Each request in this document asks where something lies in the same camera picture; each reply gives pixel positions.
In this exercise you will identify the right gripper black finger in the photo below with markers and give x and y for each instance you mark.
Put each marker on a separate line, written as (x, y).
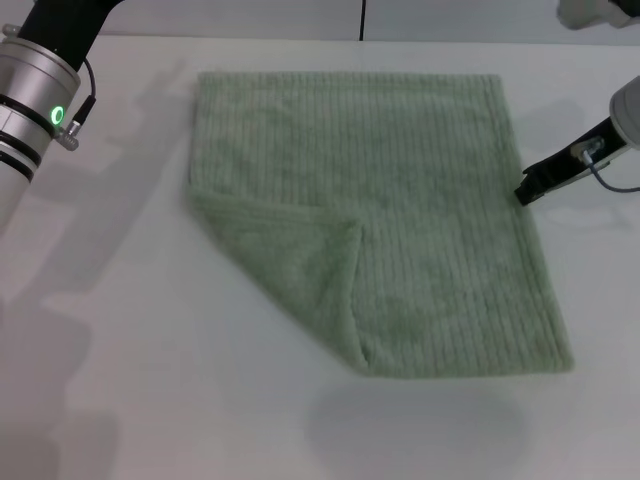
(531, 177)
(531, 196)

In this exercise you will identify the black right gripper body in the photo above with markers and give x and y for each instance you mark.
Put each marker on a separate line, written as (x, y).
(575, 162)

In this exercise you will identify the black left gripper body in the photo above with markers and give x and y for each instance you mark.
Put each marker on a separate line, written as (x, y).
(55, 30)

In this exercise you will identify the pale green ribbed towel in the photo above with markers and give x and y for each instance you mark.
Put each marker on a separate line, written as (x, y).
(400, 200)

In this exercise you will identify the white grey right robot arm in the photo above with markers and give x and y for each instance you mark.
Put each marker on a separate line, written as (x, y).
(627, 110)

